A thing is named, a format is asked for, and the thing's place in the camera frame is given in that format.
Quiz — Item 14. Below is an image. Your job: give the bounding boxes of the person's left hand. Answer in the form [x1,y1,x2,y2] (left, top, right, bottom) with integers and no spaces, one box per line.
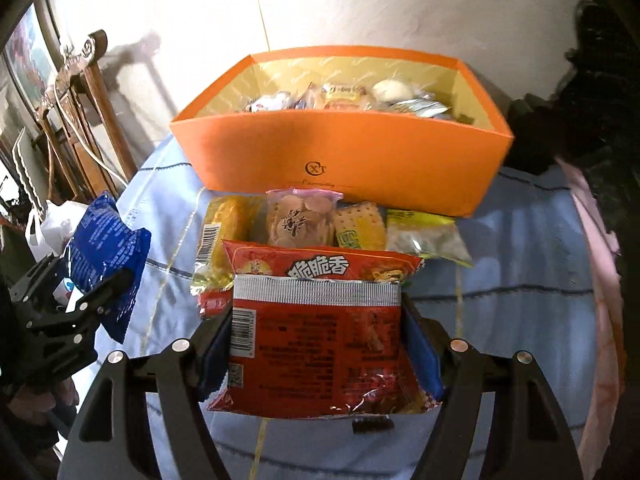
[0,377,80,441]

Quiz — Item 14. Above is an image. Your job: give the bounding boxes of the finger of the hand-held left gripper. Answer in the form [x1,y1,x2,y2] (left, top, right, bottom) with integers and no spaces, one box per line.
[9,254,68,308]
[64,267,136,323]

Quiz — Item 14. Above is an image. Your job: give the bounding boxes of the dark cloth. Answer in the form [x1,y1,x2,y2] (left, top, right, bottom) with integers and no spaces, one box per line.
[505,0,640,281]

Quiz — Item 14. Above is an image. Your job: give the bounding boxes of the white round bun packet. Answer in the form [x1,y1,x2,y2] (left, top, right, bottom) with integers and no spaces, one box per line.
[372,79,417,104]

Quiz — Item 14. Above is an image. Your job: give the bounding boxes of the blue white snack packet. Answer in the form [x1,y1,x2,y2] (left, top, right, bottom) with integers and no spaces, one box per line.
[244,91,295,113]

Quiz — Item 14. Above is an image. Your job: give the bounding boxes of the framed wall picture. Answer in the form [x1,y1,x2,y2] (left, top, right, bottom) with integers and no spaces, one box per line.
[2,0,63,126]

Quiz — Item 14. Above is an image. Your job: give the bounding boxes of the orange yellow snack packet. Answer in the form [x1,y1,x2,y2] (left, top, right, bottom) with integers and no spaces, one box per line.
[321,82,372,111]

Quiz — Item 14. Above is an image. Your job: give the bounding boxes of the red packet with Chinese text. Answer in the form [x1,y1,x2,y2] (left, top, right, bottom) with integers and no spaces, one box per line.
[221,239,425,287]

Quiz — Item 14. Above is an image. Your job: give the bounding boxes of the white cable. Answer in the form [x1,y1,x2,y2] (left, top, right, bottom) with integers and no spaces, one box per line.
[54,45,128,183]

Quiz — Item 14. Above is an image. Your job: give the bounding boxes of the yellow-green and white snack packet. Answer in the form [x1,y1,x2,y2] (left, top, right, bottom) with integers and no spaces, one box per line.
[385,208,474,267]

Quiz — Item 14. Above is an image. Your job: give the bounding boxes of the carved wooden chair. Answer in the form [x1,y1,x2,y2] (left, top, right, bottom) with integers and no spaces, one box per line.
[30,30,138,203]

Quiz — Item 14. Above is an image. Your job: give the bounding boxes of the light blue checked cloth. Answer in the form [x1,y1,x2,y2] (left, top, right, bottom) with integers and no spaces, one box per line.
[17,137,608,480]

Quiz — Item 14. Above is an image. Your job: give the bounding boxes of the silver green snack packet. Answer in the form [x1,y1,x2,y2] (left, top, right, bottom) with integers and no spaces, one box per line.
[389,91,455,120]

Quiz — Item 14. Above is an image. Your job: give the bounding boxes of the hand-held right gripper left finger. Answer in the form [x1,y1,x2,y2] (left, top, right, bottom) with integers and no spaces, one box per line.
[57,307,236,480]

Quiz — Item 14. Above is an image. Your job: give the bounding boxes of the red snack packet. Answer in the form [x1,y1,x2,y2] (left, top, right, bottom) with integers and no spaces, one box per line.
[207,274,436,418]

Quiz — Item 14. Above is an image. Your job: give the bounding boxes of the clear packet of round crackers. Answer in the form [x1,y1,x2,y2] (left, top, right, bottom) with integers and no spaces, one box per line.
[265,187,344,249]

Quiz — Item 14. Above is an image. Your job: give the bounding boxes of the white plastic bag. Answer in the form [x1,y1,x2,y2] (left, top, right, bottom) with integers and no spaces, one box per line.
[25,199,91,261]

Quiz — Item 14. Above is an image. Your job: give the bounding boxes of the yellow square biscuit packet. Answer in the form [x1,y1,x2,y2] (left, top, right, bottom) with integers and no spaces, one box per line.
[331,202,389,252]

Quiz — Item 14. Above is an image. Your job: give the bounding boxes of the pink cloth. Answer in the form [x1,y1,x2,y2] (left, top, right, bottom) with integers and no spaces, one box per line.
[552,155,628,480]

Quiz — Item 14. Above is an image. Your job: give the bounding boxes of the orange cardboard box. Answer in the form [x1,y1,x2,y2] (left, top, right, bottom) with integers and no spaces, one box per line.
[170,47,516,218]

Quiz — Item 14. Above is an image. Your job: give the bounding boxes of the clear pale snack packet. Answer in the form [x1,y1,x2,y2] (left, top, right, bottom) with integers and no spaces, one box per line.
[291,81,327,110]

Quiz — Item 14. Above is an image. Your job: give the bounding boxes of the yellow corn snack packet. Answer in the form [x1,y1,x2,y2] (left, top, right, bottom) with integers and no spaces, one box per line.
[190,195,268,301]

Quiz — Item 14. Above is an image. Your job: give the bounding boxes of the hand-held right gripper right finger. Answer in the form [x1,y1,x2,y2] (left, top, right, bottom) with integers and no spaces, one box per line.
[400,292,583,480]

